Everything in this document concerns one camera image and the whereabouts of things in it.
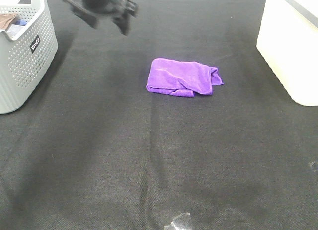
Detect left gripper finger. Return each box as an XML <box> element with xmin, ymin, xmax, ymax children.
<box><xmin>71</xmin><ymin>7</ymin><xmax>98</xmax><ymax>29</ymax></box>
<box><xmin>112</xmin><ymin>12</ymin><xmax>130</xmax><ymax>36</ymax></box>

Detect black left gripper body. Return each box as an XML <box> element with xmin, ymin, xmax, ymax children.
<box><xmin>62</xmin><ymin>0</ymin><xmax>138</xmax><ymax>16</ymax></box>

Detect purple microfiber towel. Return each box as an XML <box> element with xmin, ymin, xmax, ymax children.
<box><xmin>146</xmin><ymin>58</ymin><xmax>224</xmax><ymax>97</ymax></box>

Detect blue cloth in basket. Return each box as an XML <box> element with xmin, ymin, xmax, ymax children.
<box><xmin>6</xmin><ymin>20</ymin><xmax>27</xmax><ymax>39</ymax></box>

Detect grey perforated laundry basket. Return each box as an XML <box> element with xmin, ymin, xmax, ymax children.
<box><xmin>0</xmin><ymin>0</ymin><xmax>58</xmax><ymax>114</ymax></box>

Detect brown cloth in basket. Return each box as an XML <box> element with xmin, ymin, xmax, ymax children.
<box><xmin>0</xmin><ymin>13</ymin><xmax>18</xmax><ymax>30</ymax></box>

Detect white plastic bin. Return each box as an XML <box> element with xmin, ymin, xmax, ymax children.
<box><xmin>256</xmin><ymin>0</ymin><xmax>318</xmax><ymax>106</ymax></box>

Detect clear tape piece bottom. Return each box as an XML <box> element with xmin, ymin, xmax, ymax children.
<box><xmin>163</xmin><ymin>213</ymin><xmax>193</xmax><ymax>230</ymax></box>

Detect clear tape piece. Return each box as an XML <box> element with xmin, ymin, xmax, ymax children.
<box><xmin>163</xmin><ymin>213</ymin><xmax>193</xmax><ymax>230</ymax></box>
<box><xmin>309</xmin><ymin>161</ymin><xmax>318</xmax><ymax>172</ymax></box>

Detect clear tape piece right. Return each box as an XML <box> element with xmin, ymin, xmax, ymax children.
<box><xmin>309</xmin><ymin>161</ymin><xmax>318</xmax><ymax>172</ymax></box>

